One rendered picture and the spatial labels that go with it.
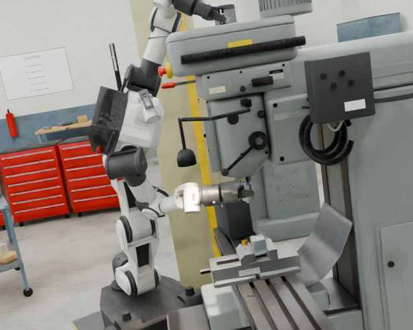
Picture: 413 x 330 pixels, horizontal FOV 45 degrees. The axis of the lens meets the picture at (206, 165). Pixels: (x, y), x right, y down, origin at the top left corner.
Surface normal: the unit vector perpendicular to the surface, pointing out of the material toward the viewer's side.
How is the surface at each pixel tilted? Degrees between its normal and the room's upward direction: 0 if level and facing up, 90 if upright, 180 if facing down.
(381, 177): 88
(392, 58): 90
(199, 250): 90
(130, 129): 58
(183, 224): 90
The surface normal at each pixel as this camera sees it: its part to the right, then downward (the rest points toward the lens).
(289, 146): 0.13, 0.19
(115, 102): 0.33, -0.41
